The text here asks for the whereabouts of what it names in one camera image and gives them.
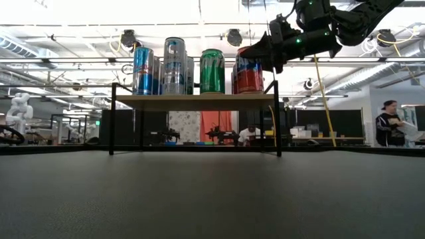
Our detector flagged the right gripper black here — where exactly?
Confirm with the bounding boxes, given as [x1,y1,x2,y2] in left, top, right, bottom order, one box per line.
[239,28,343,74]

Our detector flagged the red soda can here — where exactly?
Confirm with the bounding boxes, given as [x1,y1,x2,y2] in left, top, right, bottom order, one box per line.
[235,46,265,95]
[231,62,238,95]

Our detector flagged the green soda can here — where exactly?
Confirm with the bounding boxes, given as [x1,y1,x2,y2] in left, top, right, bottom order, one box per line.
[199,48,226,95]

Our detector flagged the small wooden shelf black legs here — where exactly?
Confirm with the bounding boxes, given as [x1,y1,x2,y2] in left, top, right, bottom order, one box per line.
[108,79,283,157]

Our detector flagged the person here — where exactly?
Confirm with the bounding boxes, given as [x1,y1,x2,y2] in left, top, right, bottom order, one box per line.
[375,100,408,148]
[238,125,262,147]

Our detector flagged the orange hanging cloth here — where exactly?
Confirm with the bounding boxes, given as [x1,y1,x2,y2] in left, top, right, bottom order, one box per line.
[200,111,233,145]

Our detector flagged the black partition panel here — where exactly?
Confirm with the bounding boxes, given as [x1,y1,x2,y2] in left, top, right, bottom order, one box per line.
[285,109,365,139]

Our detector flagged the white patterned panel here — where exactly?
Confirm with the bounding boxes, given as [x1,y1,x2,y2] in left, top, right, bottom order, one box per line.
[168,111,202,144]

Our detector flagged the black computer monitor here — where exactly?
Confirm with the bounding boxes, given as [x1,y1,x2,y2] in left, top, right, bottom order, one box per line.
[414,105,425,132]

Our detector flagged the black table mat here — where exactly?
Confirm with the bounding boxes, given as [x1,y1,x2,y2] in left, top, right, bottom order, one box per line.
[0,151,425,239]

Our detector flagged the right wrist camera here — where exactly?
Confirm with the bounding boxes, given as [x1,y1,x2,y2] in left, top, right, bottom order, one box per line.
[269,13,301,44]

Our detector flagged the black hanging cable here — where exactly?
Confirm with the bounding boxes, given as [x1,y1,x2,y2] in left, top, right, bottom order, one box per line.
[264,0,276,82]

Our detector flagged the yellow hanging cable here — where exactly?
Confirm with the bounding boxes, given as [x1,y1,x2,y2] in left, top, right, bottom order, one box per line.
[313,54,337,147]

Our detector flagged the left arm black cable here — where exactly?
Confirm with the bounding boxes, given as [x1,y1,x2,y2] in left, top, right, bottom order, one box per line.
[0,124,25,146]

